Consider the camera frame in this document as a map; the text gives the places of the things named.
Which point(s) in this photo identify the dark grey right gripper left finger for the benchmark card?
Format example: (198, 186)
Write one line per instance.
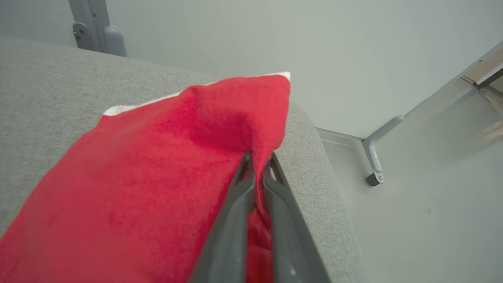
(226, 239)

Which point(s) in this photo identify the grey metal post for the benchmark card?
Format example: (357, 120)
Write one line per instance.
(92, 19)

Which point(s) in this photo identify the grey metal hinge bracket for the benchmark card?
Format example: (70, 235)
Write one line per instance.
(81, 36)

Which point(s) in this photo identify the red shorts with white stripe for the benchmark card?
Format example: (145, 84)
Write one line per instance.
(137, 184)

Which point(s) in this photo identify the grey rounded cylinder cover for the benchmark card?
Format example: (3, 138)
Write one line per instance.
(114, 41)

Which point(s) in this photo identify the grey metal support foot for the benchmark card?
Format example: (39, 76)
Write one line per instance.
(375, 153)

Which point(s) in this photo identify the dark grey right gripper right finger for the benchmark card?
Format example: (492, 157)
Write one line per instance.
(290, 243)

